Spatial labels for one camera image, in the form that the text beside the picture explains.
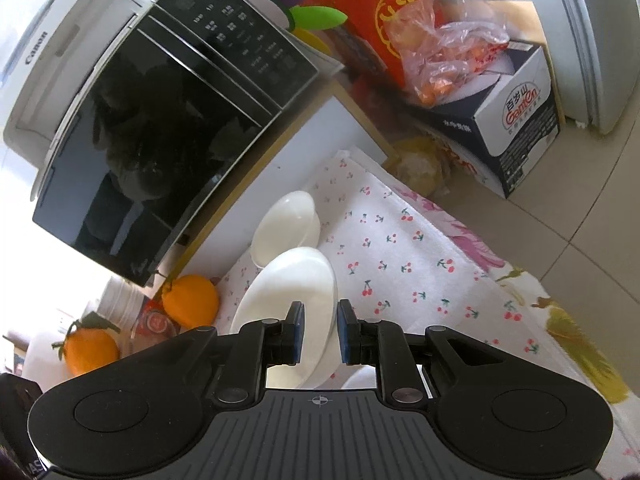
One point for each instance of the clear bag of oranges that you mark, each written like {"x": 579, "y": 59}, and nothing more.
{"x": 445, "y": 45}

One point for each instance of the black microwave oven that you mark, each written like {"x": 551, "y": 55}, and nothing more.
{"x": 150, "y": 135}

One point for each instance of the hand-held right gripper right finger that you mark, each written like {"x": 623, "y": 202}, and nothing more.
{"x": 342, "y": 331}

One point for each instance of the white refrigerator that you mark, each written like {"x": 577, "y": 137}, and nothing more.
{"x": 600, "y": 35}

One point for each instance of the white printer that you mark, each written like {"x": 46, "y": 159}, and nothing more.
{"x": 50, "y": 60}

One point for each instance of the large cream bowl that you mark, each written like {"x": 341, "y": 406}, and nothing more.
{"x": 360, "y": 379}

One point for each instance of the yellow plastic bag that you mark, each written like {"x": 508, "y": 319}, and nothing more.
{"x": 415, "y": 165}

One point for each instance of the cherry print tablecloth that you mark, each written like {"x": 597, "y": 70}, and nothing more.
{"x": 400, "y": 250}

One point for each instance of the colourful plush toy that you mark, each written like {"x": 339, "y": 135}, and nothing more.
{"x": 320, "y": 17}

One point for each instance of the red gift box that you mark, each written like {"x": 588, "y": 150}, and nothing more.
{"x": 365, "y": 15}

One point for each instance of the floral cloth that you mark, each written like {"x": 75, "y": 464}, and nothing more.
{"x": 575, "y": 330}

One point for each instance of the stack of white plates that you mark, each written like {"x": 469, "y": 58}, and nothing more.
{"x": 125, "y": 300}

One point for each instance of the large orange with leaves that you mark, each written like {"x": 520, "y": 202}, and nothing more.
{"x": 90, "y": 352}

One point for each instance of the small cream bowl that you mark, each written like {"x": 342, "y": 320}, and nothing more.
{"x": 285, "y": 220}

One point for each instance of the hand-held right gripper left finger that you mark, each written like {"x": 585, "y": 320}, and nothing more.
{"x": 298, "y": 331}

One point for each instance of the plastic bag of tangerines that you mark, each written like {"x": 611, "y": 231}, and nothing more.
{"x": 155, "y": 322}

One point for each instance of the white bowl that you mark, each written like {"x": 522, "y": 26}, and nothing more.
{"x": 285, "y": 290}

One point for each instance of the white and blue carton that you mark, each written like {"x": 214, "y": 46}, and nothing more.
{"x": 520, "y": 120}

